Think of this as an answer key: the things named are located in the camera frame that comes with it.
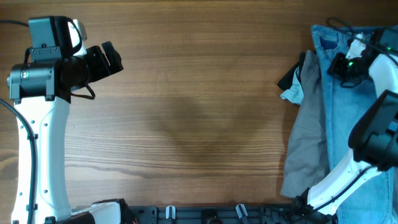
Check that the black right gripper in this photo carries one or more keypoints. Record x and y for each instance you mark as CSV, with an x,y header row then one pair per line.
x,y
338,66

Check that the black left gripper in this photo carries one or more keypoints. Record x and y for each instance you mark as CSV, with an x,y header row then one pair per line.
x,y
102,70

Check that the light blue denim jeans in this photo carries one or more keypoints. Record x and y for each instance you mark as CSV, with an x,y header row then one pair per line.
x,y
373,201

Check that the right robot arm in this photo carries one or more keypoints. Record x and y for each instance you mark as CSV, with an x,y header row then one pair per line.
x,y
373,140

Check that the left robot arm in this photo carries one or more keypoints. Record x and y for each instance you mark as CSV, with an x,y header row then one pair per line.
x,y
41,89

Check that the light blue cloth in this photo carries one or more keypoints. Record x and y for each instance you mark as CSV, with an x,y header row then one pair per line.
x,y
295,93

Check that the grey folded trousers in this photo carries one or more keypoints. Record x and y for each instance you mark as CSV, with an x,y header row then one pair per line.
x,y
306,162

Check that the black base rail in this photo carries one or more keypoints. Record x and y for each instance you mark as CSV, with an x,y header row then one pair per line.
x,y
265,214

